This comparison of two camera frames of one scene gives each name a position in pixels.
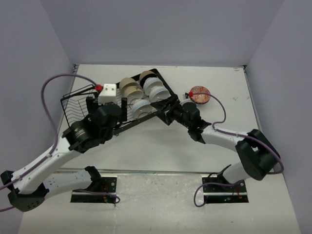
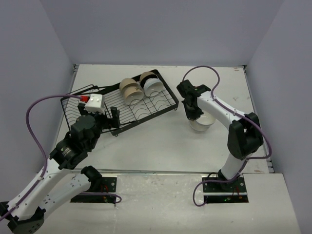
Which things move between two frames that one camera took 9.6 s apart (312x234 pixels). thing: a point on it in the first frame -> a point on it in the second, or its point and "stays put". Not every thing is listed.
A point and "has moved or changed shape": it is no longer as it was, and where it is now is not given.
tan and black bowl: [145, 75] stays put
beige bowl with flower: [133, 92] stays put
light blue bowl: [158, 92] has moved or changed shape
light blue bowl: [150, 83] stays put
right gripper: [167, 118] -> [192, 116]
